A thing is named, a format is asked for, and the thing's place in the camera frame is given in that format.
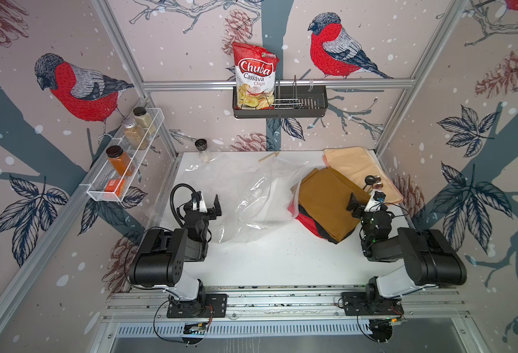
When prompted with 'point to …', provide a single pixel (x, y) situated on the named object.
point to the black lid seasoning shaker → (201, 145)
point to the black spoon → (369, 179)
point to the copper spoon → (377, 185)
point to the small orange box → (115, 185)
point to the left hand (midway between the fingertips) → (209, 192)
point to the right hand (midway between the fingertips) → (362, 193)
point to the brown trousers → (325, 195)
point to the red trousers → (306, 221)
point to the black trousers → (325, 235)
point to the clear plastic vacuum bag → (257, 195)
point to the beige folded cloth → (358, 162)
